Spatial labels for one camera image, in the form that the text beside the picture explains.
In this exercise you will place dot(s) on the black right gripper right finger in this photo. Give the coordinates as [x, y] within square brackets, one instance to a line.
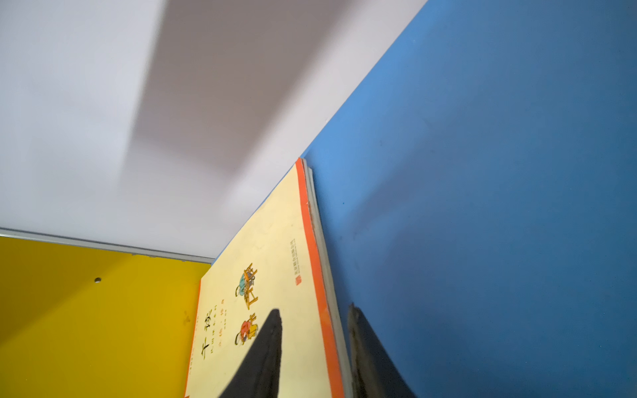
[374, 373]

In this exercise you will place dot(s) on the yellow blue pink bookshelf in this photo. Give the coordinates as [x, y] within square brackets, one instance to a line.
[475, 161]

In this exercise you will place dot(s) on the red-edged beige reading book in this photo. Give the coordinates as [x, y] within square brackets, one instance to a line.
[277, 261]

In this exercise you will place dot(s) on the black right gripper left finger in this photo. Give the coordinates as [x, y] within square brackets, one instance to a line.
[258, 375]

